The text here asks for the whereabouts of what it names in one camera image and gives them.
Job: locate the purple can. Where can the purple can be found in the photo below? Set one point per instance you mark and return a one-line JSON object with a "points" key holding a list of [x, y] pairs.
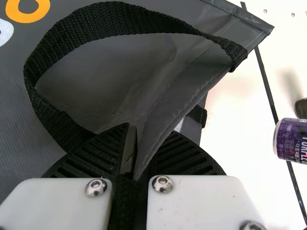
{"points": [[292, 141]]}

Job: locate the dark coffee bottle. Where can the dark coffee bottle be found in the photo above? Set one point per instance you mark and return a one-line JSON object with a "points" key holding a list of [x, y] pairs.
{"points": [[302, 107]]}

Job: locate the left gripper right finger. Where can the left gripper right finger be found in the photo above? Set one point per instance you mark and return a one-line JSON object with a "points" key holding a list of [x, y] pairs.
{"points": [[192, 203]]}

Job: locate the black strip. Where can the black strip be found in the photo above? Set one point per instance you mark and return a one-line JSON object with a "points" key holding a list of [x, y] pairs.
{"points": [[266, 83]]}

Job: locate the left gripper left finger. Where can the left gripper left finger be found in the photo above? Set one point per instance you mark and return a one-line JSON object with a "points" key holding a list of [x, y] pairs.
{"points": [[72, 203]]}

